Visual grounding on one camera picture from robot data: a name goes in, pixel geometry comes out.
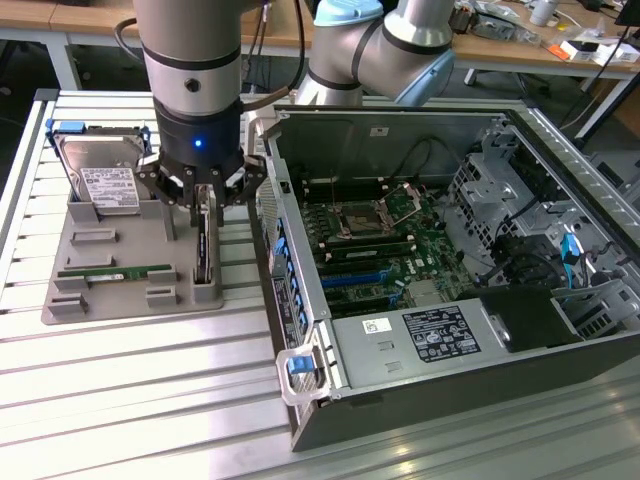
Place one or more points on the long black expansion slot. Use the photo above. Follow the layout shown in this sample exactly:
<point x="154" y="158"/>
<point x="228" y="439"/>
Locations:
<point x="350" y="270"/>
<point x="357" y="311"/>

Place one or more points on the thin metal locking lever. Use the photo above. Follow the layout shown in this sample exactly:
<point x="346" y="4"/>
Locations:
<point x="333" y="187"/>

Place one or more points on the RAM stick with long label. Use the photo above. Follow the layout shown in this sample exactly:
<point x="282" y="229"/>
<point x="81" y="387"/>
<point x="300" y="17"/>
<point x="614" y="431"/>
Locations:
<point x="370" y="252"/>

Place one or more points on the white cylinder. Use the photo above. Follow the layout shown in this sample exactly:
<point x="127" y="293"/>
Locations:
<point x="544" y="12"/>

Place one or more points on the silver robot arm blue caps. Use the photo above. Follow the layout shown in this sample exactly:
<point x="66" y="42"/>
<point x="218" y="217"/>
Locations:
<point x="190" y="50"/>

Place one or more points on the light grey corner bracket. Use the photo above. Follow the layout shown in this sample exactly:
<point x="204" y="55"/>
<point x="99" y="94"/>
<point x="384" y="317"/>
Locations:
<point x="285" y="385"/>
<point x="260" y="120"/>

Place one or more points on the wooden desk white frame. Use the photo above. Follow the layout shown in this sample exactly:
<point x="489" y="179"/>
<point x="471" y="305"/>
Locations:
<point x="75" y="20"/>
<point x="500" y="54"/>

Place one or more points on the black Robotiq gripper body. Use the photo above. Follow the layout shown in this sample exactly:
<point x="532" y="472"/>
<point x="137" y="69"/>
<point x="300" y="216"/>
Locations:
<point x="200" y="132"/>

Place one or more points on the grey parts rack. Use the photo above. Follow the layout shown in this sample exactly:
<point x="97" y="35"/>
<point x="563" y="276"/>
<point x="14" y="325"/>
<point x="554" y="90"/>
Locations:
<point x="125" y="300"/>

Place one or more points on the black RAM slot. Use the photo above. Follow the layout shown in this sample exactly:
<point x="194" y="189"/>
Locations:
<point x="412" y="251"/>
<point x="355" y="189"/>
<point x="350" y="179"/>
<point x="367" y="243"/>
<point x="365" y="238"/>
<point x="350" y="184"/>
<point x="360" y="195"/>
<point x="330" y="252"/>

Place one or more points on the silver hard disk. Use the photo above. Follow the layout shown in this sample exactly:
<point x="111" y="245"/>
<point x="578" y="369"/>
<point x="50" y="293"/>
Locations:
<point x="107" y="175"/>

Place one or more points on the green Dell motherboard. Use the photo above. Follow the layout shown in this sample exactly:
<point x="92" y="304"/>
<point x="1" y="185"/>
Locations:
<point x="440" y="250"/>

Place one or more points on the black expansion slot blue latch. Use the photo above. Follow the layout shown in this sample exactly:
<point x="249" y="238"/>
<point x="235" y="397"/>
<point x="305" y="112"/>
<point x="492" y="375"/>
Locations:
<point x="360" y="300"/>

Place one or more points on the black plastic shroud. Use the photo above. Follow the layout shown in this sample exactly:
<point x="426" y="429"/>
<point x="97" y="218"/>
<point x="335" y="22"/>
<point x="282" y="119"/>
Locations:
<point x="525" y="320"/>

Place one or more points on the Nvidia Quadro graphics card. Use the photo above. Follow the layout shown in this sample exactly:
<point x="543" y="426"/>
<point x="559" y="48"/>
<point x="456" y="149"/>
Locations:
<point x="202" y="250"/>

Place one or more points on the silver socket cover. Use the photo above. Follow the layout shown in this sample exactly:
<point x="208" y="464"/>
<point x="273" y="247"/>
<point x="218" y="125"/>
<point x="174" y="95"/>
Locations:
<point x="407" y="197"/>

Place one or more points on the grey power supply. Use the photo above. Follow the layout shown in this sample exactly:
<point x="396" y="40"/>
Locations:
<point x="360" y="350"/>

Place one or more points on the green RAM stick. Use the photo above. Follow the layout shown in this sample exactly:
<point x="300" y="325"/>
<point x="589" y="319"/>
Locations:
<point x="120" y="273"/>

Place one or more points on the white box orange side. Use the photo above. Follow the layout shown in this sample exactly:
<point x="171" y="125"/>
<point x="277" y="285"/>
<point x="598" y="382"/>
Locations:
<point x="565" y="50"/>

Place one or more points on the black monitor stand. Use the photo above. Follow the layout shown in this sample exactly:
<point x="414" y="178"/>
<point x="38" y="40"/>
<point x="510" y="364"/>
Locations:
<point x="627" y="12"/>

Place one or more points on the silver disk bay cage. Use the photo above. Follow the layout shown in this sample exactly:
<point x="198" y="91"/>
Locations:
<point x="480" y="190"/>

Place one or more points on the CPU socket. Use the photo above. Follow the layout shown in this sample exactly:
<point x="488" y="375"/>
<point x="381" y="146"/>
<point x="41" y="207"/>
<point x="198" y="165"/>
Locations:
<point x="357" y="220"/>

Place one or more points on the open grey PC case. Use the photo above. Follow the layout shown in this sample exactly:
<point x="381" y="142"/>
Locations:
<point x="325" y="135"/>

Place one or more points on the hard disk drive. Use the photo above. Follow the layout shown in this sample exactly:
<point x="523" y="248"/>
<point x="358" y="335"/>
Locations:
<point x="65" y="126"/>

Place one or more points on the silver finned heatsink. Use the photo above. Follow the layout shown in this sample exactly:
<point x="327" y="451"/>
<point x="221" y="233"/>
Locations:
<point x="425" y="294"/>

